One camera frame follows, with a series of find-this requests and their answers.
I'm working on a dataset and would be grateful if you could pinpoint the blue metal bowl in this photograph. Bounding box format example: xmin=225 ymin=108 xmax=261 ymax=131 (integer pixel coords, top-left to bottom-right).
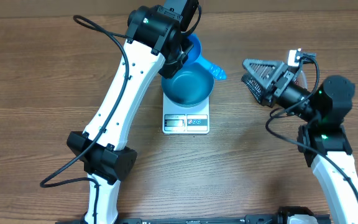
xmin=161 ymin=63 xmax=214 ymax=107

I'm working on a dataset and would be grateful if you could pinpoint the blue plastic measuring scoop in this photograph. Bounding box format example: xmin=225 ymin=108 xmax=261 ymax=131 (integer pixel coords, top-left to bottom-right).
xmin=184 ymin=34 xmax=227 ymax=80

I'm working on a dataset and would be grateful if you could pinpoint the clear plastic food container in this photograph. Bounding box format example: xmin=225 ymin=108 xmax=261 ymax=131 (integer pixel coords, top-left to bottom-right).
xmin=295 ymin=70 xmax=308 ymax=90

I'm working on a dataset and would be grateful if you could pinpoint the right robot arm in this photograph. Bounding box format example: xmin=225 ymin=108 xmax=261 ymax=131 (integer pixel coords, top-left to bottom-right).
xmin=241 ymin=56 xmax=358 ymax=223

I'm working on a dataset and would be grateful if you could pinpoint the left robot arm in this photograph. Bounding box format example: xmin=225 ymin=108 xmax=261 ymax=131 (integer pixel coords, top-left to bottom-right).
xmin=67 ymin=0 xmax=201 ymax=223

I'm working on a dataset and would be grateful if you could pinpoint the white digital kitchen scale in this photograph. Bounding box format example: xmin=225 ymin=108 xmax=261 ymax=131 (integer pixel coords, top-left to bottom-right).
xmin=162 ymin=94 xmax=210 ymax=134

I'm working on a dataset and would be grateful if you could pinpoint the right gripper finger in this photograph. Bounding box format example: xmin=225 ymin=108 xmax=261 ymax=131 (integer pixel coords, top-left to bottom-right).
xmin=242 ymin=58 xmax=285 ymax=88
xmin=241 ymin=73 xmax=264 ymax=104

